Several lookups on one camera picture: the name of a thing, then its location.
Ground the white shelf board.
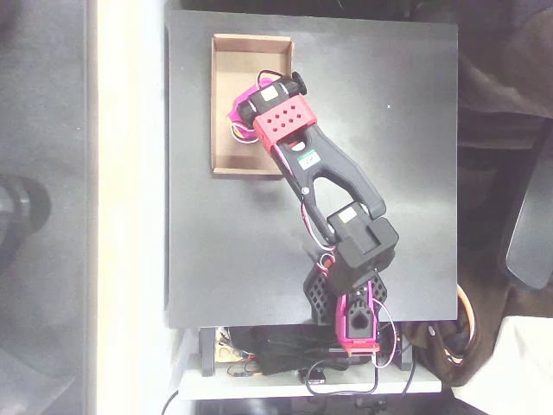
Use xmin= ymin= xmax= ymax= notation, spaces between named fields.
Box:
xmin=179 ymin=367 xmax=443 ymax=401

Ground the dark brown bag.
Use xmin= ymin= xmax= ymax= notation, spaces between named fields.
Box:
xmin=408 ymin=254 xmax=553 ymax=390

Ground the brown jacket cloth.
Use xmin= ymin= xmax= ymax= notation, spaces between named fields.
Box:
xmin=457 ymin=0 xmax=553 ymax=146

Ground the black plug connector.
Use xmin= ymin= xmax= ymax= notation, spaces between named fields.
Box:
xmin=301 ymin=365 xmax=328 ymax=386

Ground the orange cable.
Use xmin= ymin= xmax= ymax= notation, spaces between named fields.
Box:
xmin=455 ymin=284 xmax=477 ymax=368

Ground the small module with coloured wires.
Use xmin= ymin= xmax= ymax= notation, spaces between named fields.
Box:
xmin=226 ymin=362 xmax=264 ymax=380

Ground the black hanging cable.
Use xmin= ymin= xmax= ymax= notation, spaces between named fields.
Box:
xmin=161 ymin=388 xmax=181 ymax=415

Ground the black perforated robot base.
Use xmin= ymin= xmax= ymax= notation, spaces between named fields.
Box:
xmin=302 ymin=259 xmax=389 ymax=326

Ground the shallow cardboard box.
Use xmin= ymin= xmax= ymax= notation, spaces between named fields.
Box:
xmin=210 ymin=33 xmax=296 ymax=177

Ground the black table clamp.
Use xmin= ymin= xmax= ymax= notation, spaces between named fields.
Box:
xmin=393 ymin=327 xmax=415 ymax=373
xmin=199 ymin=327 xmax=217 ymax=378

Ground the white cloth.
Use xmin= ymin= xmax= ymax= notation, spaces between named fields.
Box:
xmin=451 ymin=315 xmax=553 ymax=415

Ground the tan controller circuit board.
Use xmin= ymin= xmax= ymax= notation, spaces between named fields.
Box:
xmin=214 ymin=328 xmax=256 ymax=364

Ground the black power adapter bundle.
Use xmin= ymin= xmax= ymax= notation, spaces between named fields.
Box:
xmin=252 ymin=326 xmax=346 ymax=377

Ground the grey office chair armrest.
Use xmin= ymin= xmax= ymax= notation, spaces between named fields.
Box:
xmin=496 ymin=129 xmax=553 ymax=290

